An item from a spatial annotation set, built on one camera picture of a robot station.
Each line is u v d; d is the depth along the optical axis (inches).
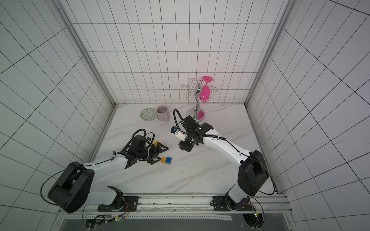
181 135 28.1
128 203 28.5
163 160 34.3
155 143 30.7
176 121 28.0
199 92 35.9
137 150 27.0
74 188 16.5
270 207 28.7
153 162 32.3
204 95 39.0
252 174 16.5
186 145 27.5
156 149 30.3
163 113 40.8
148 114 43.4
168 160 33.6
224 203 28.3
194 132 22.5
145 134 31.9
